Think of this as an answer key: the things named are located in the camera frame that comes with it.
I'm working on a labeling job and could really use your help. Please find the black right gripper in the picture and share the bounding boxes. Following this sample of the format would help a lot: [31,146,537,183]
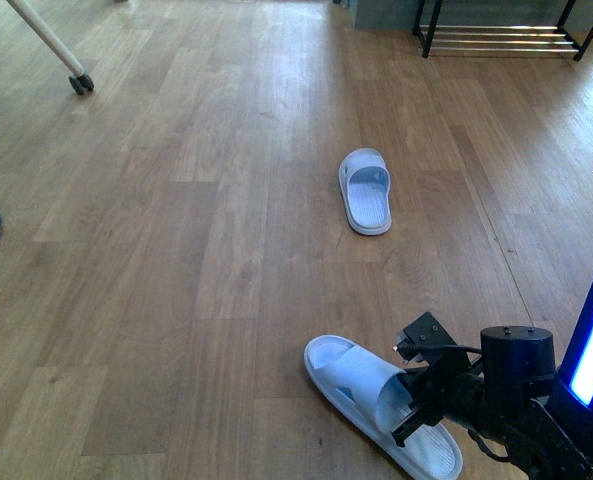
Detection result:
[391,345,484,447]

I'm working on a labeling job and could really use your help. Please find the light blue slipper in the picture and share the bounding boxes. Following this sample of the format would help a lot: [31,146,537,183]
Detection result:
[304,335,463,479]
[338,148,392,236]

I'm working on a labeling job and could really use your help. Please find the black metal shoe rack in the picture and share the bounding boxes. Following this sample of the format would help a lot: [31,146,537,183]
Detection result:
[412,1,593,62]

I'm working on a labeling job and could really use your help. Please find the white table leg with caster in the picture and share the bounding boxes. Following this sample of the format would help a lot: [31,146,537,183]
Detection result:
[7,0,95,96]

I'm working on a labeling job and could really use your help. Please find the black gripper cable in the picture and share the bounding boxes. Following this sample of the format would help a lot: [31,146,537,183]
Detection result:
[398,339,485,357]

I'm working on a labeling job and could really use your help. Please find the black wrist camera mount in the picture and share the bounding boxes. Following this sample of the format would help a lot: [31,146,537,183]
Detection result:
[396,312,456,363]

